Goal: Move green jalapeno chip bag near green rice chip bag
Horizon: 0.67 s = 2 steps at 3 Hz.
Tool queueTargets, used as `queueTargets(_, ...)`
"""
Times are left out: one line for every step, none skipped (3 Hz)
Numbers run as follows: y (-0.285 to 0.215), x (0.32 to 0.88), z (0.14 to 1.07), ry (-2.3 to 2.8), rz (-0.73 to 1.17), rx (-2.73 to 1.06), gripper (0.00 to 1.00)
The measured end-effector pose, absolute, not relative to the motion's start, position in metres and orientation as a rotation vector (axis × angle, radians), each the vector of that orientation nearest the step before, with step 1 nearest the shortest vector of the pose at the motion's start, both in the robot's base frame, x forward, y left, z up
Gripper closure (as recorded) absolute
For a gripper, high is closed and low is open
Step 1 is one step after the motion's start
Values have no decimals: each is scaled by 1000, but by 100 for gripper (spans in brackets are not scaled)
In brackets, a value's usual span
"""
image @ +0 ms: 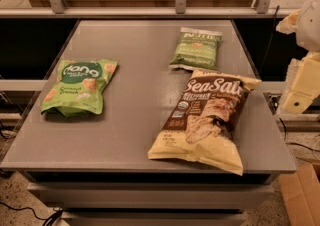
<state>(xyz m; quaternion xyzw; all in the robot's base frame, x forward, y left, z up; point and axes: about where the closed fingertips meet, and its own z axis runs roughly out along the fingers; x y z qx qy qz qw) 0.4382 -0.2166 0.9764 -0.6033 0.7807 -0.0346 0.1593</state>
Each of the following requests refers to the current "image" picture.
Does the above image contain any green rice chip bag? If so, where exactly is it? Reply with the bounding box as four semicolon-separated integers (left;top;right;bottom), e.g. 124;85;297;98
41;59;118;118

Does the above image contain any black floor cable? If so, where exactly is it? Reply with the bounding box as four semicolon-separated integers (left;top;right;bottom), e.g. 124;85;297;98
0;200;64;226

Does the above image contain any cardboard box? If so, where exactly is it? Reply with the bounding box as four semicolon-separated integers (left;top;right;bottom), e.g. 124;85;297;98
278;163;320;226

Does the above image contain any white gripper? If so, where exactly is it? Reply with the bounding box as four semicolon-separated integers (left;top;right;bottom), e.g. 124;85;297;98
276;0;320;114

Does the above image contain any green jalapeno chip bag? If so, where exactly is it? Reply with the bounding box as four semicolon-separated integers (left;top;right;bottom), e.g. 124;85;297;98
169;27;222;70

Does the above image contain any sea salt chip bag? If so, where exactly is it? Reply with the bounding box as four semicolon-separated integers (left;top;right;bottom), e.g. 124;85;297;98
148;70;260;175

